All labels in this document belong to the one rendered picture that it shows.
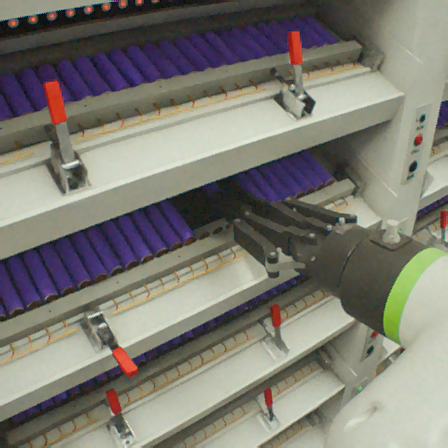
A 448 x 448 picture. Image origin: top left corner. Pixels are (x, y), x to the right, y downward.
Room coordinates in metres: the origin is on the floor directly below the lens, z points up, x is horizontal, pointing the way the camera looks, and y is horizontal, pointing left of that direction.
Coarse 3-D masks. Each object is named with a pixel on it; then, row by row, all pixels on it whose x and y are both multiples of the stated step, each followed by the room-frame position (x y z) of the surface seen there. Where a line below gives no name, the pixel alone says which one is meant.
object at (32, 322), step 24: (336, 192) 0.64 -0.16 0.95; (216, 240) 0.52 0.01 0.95; (144, 264) 0.47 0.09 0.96; (168, 264) 0.48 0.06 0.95; (96, 288) 0.43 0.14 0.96; (120, 288) 0.44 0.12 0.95; (168, 288) 0.46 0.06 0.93; (48, 312) 0.39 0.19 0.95; (72, 312) 0.40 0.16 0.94; (0, 336) 0.36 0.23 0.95; (24, 336) 0.37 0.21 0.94
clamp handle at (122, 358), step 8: (104, 328) 0.39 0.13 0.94; (104, 336) 0.38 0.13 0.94; (112, 344) 0.37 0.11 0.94; (112, 352) 0.35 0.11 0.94; (120, 352) 0.35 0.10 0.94; (120, 360) 0.34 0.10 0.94; (128, 360) 0.34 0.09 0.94; (128, 368) 0.33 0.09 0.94; (136, 368) 0.33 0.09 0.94; (128, 376) 0.33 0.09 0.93
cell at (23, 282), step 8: (16, 256) 0.45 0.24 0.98; (8, 264) 0.44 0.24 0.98; (16, 264) 0.44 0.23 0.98; (16, 272) 0.43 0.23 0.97; (24, 272) 0.44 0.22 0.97; (16, 280) 0.43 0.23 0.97; (24, 280) 0.43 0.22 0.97; (24, 288) 0.42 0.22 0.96; (32, 288) 0.42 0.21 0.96; (24, 296) 0.41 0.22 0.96; (32, 296) 0.41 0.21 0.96
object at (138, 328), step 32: (320, 160) 0.73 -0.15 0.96; (352, 160) 0.70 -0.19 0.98; (352, 192) 0.67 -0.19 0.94; (384, 192) 0.64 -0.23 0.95; (224, 224) 0.57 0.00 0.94; (160, 288) 0.46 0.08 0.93; (192, 288) 0.47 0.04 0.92; (224, 288) 0.48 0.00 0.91; (256, 288) 0.50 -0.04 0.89; (128, 320) 0.42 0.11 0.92; (160, 320) 0.42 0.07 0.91; (192, 320) 0.45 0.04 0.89; (32, 352) 0.36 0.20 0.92; (64, 352) 0.37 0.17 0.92; (128, 352) 0.40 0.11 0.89; (0, 384) 0.32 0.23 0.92; (32, 384) 0.33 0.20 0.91; (64, 384) 0.35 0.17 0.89; (0, 416) 0.31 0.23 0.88
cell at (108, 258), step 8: (88, 232) 0.51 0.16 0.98; (96, 232) 0.51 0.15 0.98; (96, 240) 0.50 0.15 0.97; (104, 240) 0.50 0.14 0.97; (96, 248) 0.49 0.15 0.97; (104, 248) 0.49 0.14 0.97; (104, 256) 0.48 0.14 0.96; (112, 256) 0.48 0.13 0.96; (104, 264) 0.47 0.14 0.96; (112, 264) 0.47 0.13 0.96; (120, 264) 0.47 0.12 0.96
